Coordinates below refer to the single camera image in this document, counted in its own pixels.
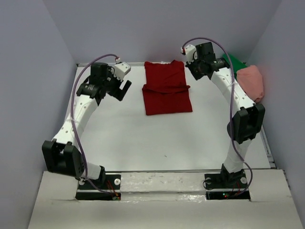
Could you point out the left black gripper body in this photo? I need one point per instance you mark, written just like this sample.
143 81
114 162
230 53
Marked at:
112 84

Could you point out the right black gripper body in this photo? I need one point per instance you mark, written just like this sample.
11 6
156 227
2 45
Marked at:
195 68

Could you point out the red t shirt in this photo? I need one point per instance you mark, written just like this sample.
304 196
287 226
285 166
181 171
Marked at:
166 90

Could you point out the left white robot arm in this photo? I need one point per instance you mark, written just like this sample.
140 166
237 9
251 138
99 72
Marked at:
64 154

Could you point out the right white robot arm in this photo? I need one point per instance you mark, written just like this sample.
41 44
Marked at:
246 116

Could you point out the green t shirt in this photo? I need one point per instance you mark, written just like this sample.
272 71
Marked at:
237 64

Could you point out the pink t shirt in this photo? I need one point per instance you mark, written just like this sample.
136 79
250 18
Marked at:
251 81

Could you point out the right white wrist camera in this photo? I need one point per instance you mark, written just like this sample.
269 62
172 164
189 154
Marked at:
189 52

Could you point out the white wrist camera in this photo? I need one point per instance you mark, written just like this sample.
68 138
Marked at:
121 70
189 52

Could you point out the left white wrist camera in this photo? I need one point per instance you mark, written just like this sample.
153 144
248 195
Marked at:
121 70

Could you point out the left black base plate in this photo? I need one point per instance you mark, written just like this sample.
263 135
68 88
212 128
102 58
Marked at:
109 190

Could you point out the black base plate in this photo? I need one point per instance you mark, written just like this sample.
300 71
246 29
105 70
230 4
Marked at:
218 189
109 190

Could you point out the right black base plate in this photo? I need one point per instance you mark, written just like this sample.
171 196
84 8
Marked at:
218 189

